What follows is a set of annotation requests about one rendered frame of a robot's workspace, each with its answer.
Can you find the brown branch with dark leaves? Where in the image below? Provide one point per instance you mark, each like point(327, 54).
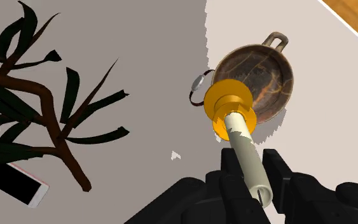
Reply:
point(47, 102)

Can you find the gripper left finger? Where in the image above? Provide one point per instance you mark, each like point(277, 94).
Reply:
point(228, 186)

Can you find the white smartphone with black screen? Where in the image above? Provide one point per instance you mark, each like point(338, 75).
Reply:
point(11, 183)

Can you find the white candle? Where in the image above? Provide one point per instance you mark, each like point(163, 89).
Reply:
point(247, 155)

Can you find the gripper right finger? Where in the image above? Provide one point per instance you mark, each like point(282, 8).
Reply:
point(305, 192)

